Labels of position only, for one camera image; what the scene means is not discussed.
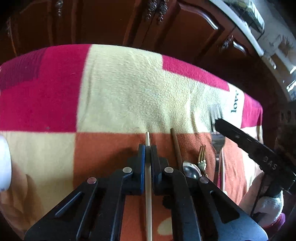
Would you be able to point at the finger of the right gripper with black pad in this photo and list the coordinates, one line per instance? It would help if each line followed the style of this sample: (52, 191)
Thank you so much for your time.
(275, 164)

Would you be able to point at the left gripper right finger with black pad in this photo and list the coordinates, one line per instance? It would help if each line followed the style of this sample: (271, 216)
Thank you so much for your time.
(165, 179)

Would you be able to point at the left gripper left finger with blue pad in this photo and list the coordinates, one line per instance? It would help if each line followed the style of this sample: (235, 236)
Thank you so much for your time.
(130, 178)

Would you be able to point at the brown wooden chopstick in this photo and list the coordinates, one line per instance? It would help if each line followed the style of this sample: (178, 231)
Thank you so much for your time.
(177, 149)

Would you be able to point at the small silver spoon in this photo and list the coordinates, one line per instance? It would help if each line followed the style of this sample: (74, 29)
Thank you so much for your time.
(191, 170)

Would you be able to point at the pale wooden chopstick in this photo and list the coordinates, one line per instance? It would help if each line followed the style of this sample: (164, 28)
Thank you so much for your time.
(148, 188)

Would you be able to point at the small gold fork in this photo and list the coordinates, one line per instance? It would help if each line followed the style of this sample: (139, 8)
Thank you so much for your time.
(202, 161)

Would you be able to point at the silver fork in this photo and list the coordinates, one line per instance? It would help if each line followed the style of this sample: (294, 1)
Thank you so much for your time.
(217, 139)

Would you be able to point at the brown lower kitchen cabinets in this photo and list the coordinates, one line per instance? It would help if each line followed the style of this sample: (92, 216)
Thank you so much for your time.
(204, 33)

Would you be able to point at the white gloved hand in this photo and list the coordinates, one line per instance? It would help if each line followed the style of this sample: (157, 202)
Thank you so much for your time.
(271, 208)

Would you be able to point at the patchwork fleece blanket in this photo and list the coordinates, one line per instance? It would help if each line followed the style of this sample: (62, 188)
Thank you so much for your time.
(74, 111)

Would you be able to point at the white utensil holder cup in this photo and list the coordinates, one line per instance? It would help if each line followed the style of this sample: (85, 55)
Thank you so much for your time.
(5, 165)

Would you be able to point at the black dish rack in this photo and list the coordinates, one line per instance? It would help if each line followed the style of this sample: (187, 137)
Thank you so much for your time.
(248, 12)

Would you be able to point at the wall chopstick holder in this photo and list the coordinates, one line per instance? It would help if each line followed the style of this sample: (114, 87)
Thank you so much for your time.
(285, 45)

